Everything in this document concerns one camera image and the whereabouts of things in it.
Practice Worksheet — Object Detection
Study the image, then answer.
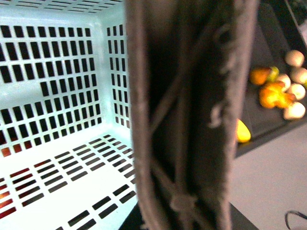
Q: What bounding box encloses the brown basket handle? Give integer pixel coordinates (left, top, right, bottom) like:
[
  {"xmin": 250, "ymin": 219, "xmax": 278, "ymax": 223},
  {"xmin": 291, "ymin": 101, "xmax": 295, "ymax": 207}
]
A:
[{"xmin": 125, "ymin": 0, "xmax": 259, "ymax": 230}]

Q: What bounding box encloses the light blue plastic basket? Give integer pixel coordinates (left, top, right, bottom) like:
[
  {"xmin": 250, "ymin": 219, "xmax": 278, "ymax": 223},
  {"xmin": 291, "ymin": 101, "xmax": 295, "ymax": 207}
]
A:
[{"xmin": 0, "ymin": 0, "xmax": 137, "ymax": 230}]

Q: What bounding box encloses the orange green mango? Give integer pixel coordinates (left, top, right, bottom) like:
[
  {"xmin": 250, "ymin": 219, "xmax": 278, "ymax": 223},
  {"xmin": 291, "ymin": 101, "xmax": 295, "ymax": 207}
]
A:
[{"xmin": 249, "ymin": 66, "xmax": 280, "ymax": 86}]

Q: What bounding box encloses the pale round fruit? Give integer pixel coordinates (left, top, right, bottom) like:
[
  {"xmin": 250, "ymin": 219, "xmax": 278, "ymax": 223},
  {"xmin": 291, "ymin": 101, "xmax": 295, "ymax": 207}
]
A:
[
  {"xmin": 287, "ymin": 83, "xmax": 306, "ymax": 100},
  {"xmin": 276, "ymin": 74, "xmax": 291, "ymax": 92},
  {"xmin": 283, "ymin": 102, "xmax": 306, "ymax": 120},
  {"xmin": 290, "ymin": 67, "xmax": 307, "ymax": 84},
  {"xmin": 285, "ymin": 50, "xmax": 305, "ymax": 68}
]

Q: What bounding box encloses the black shelf tray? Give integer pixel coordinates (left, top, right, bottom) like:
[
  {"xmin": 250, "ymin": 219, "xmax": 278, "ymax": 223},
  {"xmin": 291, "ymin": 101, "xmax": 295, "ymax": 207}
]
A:
[{"xmin": 236, "ymin": 0, "xmax": 307, "ymax": 157}]

